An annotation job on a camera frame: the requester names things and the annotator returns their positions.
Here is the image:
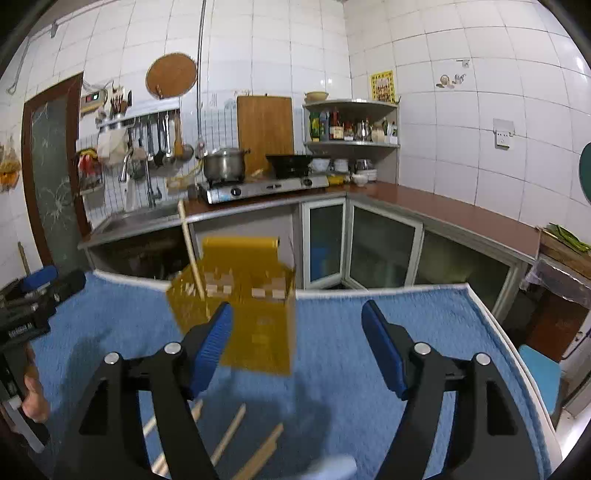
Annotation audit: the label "yellow perforated utensil holder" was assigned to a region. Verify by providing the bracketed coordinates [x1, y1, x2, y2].
[165, 236, 297, 376]

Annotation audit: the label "green round board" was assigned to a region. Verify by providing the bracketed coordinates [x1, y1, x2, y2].
[579, 142, 591, 206]

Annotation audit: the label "wooden chopping block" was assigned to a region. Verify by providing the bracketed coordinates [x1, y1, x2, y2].
[538, 228, 591, 269]

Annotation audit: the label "white wall control box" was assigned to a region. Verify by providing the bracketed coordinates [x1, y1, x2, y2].
[79, 91, 108, 114]

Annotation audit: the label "green vegetables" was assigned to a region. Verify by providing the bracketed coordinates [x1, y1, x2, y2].
[547, 224, 591, 253]

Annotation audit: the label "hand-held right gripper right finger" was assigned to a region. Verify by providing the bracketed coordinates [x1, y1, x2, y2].
[361, 299, 543, 480]

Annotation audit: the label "blue fluffy mat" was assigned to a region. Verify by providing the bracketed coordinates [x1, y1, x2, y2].
[25, 270, 552, 480]

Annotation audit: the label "plastic covered side table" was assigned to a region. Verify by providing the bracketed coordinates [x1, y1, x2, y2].
[521, 257, 591, 361]

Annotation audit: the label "wire basket with red items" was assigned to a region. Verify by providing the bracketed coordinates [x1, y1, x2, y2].
[76, 148, 105, 195]

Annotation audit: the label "wooden cutting board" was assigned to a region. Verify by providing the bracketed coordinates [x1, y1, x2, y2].
[236, 95, 295, 177]

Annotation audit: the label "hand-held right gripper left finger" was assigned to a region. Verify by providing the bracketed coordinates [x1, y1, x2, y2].
[53, 301, 236, 480]

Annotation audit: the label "white wall socket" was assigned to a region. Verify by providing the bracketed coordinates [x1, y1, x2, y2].
[493, 119, 516, 149]

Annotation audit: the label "yellow wall poster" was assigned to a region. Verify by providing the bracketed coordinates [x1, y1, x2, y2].
[370, 70, 396, 103]

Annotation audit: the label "grey corner shelf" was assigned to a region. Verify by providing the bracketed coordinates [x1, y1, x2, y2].
[302, 99, 402, 182]

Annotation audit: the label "hanging bag with orange items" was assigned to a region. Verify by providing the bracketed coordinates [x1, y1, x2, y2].
[0, 138, 22, 191]

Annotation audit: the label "brown kitchen counter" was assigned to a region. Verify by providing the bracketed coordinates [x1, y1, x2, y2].
[180, 181, 541, 260]

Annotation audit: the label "steel wall utensil rack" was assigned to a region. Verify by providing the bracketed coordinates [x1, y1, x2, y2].
[96, 97, 182, 131]

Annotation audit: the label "pale wooden chopstick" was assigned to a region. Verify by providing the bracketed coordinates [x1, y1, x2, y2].
[151, 401, 204, 476]
[211, 404, 247, 466]
[178, 200, 206, 300]
[244, 423, 285, 480]

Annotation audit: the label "hanging steel ladle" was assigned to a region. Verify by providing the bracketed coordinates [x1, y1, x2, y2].
[154, 115, 168, 168]

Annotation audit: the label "steel gas stove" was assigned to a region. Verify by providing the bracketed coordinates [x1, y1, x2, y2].
[199, 174, 329, 205]

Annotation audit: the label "person's left hand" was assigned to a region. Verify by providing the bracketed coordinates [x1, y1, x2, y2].
[22, 346, 51, 423]

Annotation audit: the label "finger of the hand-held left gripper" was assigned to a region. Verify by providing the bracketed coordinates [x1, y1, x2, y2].
[28, 270, 87, 315]
[18, 265, 59, 296]

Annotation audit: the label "steel sink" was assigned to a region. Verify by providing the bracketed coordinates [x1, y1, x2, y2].
[78, 203, 185, 251]

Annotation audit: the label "steel cooking pot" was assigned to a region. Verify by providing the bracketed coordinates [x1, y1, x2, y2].
[202, 148, 251, 184]

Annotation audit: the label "black wok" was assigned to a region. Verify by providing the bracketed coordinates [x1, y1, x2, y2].
[265, 154, 315, 179]

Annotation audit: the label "wooden handled ladle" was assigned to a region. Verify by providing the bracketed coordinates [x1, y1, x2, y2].
[173, 113, 194, 162]

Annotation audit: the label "steel faucet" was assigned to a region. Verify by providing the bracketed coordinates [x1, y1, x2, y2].
[119, 148, 163, 209]

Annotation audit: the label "round wooden board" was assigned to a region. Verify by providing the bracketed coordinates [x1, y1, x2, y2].
[146, 52, 198, 99]

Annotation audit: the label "glass cabinet door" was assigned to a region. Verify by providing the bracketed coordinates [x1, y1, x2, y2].
[417, 228, 523, 320]
[302, 198, 347, 289]
[346, 200, 424, 291]

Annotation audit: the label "rack cup with dark chopsticks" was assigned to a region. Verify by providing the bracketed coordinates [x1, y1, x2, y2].
[108, 85, 133, 117]

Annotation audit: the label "blue stool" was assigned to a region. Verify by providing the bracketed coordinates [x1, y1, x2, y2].
[518, 344, 563, 414]

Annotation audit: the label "steel flexible pipe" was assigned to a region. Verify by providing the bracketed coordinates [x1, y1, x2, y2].
[196, 0, 208, 145]

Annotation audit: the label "hanging white cloth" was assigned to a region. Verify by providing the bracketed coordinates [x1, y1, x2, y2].
[96, 130, 129, 165]

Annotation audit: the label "brown framed window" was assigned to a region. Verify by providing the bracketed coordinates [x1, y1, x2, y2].
[22, 73, 94, 265]

